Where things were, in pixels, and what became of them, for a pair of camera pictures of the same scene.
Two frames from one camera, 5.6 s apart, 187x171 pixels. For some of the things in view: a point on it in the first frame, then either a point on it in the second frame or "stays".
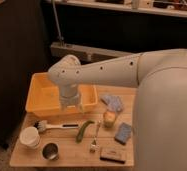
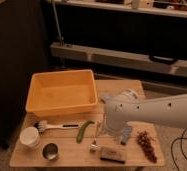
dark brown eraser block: x=117 y=155 stays
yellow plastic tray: x=44 y=98 stays
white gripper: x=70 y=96 to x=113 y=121
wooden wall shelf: x=182 y=8 stays
